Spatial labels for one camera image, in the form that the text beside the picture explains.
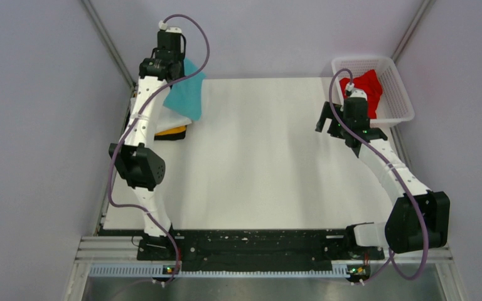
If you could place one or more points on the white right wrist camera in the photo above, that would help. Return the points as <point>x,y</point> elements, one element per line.
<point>353,92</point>

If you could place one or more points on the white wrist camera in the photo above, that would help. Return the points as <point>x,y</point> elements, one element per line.
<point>353,92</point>
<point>169,29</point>

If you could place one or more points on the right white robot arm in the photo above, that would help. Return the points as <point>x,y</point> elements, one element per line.
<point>419,215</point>

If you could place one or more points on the yellow folded t-shirt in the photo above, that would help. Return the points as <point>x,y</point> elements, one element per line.
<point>174,131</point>

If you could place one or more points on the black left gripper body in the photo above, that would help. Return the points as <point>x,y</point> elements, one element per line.
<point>179,61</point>

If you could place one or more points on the aluminium front rail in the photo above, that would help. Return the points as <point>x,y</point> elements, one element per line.
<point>106,268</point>

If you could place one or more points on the white folded t-shirt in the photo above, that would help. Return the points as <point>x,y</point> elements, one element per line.
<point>170,120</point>

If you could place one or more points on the black folded t-shirt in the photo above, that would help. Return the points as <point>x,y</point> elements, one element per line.
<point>171,137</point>

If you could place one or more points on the turquoise t-shirt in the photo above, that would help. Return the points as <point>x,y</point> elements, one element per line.
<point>185,97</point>

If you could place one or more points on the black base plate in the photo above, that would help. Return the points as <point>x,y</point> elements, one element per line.
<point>256,250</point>

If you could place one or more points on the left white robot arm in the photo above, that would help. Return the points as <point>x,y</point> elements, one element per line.
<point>135,161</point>

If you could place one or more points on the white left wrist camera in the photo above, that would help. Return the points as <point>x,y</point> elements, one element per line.
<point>169,29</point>

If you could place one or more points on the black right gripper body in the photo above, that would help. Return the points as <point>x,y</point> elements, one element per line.
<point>336,130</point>

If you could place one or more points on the red t-shirt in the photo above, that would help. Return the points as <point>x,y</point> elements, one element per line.
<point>369,83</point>

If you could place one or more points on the white plastic basket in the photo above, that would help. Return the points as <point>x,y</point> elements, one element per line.
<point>394,105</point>

